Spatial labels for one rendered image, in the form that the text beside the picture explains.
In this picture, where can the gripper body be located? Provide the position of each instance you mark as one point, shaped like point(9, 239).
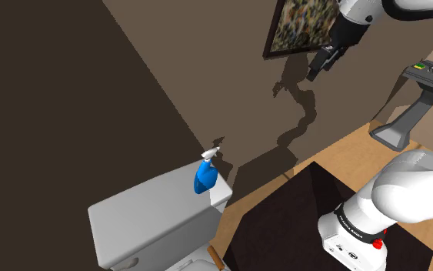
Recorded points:
point(347, 33)

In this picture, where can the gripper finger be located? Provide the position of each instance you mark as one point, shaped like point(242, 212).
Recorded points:
point(333, 58)
point(316, 64)

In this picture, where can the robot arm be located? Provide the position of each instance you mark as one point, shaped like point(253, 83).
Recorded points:
point(407, 191)

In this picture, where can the blue spray bottle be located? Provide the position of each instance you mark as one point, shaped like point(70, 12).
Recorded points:
point(205, 179)

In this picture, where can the brown wooden stick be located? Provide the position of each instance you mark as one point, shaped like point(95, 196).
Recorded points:
point(215, 258)

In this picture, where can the white toilet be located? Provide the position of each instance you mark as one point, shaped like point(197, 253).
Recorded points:
point(152, 214)

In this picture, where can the dark framed wall picture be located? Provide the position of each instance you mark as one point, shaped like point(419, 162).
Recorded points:
point(302, 26)

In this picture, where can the grey pedestal sink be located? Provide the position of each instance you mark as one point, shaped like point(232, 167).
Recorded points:
point(411, 116)

